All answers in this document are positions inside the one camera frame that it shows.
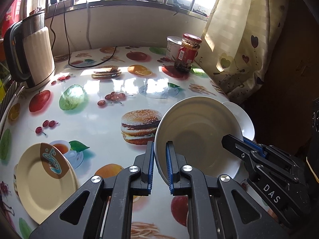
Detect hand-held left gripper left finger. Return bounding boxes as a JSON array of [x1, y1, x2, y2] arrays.
[[29, 141, 155, 239]]

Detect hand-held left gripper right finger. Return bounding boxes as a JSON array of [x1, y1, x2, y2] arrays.
[[166, 141, 291, 239]]

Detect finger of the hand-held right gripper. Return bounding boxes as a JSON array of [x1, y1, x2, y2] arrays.
[[222, 134, 294, 183], [243, 137, 303, 176]]

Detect large white blue-banded bowl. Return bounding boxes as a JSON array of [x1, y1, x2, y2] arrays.
[[154, 96, 244, 188]]

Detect cream plate with brown emblem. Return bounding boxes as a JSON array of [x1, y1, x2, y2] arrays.
[[16, 142, 77, 226], [14, 154, 80, 197]]

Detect food print tablecloth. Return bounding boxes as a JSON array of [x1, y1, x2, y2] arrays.
[[0, 46, 250, 239]]

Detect cream curtain with hearts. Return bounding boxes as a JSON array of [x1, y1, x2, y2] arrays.
[[199, 0, 289, 105]]

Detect glass jar with red label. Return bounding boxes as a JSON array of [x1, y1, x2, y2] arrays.
[[174, 33, 202, 73]]

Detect white tin can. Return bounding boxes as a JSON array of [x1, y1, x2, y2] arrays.
[[166, 36, 183, 61]]

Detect binder clips on sill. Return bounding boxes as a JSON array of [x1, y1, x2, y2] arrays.
[[194, 5, 208, 16]]

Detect white and steel electric kettle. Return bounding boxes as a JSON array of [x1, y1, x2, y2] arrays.
[[3, 11, 56, 90]]

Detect red plastic bag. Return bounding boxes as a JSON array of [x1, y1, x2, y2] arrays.
[[10, 0, 28, 23]]

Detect black power cable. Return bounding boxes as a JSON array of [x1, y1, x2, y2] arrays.
[[48, 0, 119, 69]]

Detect grey cable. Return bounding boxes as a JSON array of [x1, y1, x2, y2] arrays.
[[85, 0, 92, 49]]

